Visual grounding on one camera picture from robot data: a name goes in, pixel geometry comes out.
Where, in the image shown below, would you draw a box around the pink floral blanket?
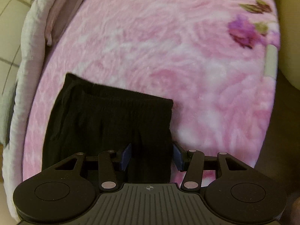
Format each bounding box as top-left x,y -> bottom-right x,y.
22,0 -> 282,188

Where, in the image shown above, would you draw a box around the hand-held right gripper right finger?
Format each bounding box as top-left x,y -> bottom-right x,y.
173,142 -> 255,190

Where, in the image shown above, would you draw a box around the cream wardrobe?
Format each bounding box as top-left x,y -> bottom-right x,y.
0,0 -> 45,99

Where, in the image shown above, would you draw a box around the black pants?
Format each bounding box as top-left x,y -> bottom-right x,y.
42,73 -> 174,183

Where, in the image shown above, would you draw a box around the white ribbed quilt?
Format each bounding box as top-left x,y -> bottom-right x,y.
2,0 -> 71,218

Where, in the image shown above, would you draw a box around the folded pink sheet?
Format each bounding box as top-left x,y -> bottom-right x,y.
44,0 -> 87,46

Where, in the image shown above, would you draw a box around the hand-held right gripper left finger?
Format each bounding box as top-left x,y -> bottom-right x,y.
54,143 -> 132,191

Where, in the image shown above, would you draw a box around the white round lidded bucket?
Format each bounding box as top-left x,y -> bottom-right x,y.
269,0 -> 300,87

